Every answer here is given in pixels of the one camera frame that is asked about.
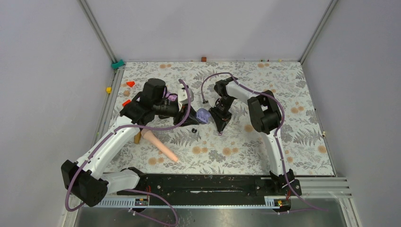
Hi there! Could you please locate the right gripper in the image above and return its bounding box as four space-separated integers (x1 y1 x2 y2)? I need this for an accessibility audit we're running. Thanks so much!
209 96 235 133

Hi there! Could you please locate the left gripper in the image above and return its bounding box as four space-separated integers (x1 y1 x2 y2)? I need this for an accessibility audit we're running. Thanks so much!
154 100 200 127

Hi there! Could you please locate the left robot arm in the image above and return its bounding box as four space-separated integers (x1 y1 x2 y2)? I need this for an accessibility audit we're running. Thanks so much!
61 78 196 211

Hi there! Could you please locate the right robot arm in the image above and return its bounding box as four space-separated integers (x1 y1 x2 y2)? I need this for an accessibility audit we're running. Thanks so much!
209 78 290 195

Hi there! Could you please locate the purple glitter microphone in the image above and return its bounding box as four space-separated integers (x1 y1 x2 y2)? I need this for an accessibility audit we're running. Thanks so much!
165 92 178 102

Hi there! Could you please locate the floral table mat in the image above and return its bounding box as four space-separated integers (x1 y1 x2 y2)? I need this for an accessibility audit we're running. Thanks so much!
106 61 334 175

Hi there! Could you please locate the pink microphone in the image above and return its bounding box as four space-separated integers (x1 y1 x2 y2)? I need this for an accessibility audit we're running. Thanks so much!
141 129 179 163

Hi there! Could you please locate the gold microphone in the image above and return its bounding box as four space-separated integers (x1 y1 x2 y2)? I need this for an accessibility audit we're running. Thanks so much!
133 131 141 145

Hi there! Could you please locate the red flat block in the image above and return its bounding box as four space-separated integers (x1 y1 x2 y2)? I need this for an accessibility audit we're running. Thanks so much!
122 100 131 107

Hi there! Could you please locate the red triangle block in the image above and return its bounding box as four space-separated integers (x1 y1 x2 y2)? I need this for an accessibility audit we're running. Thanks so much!
126 81 135 87

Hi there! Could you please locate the teal block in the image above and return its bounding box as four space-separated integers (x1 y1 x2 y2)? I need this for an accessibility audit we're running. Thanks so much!
111 59 125 70

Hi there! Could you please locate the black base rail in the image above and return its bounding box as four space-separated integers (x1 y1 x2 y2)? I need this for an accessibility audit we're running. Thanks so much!
117 174 302 206

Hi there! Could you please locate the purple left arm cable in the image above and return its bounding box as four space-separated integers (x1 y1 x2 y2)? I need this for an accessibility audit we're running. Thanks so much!
64 78 192 227

